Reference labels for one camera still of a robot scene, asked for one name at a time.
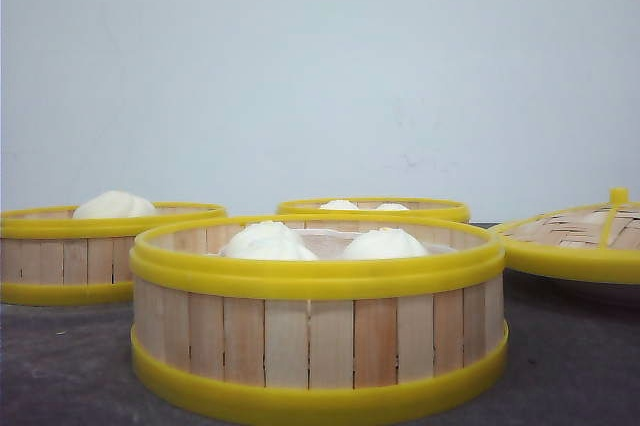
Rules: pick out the bamboo steamer basket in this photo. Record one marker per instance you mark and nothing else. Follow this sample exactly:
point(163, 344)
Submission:
point(324, 342)
point(49, 258)
point(442, 209)

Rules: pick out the woven bamboo steamer lid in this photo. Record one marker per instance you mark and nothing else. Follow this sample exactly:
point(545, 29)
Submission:
point(597, 243)

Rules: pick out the back left white bun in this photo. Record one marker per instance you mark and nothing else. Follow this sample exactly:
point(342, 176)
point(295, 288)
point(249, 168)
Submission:
point(339, 205)

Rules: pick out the back right white bun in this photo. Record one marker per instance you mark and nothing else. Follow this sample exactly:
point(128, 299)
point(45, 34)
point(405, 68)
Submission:
point(391, 207)

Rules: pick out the front left white bun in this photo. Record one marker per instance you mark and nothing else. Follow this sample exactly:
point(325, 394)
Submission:
point(268, 240)

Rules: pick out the front right white bun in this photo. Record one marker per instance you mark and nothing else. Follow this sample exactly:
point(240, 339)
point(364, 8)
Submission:
point(384, 243)

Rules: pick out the left basket white bun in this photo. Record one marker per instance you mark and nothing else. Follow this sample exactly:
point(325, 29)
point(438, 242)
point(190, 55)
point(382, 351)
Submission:
point(115, 204)

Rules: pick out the white plate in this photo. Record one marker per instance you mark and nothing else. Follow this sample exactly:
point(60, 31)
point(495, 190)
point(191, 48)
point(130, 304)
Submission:
point(611, 294)

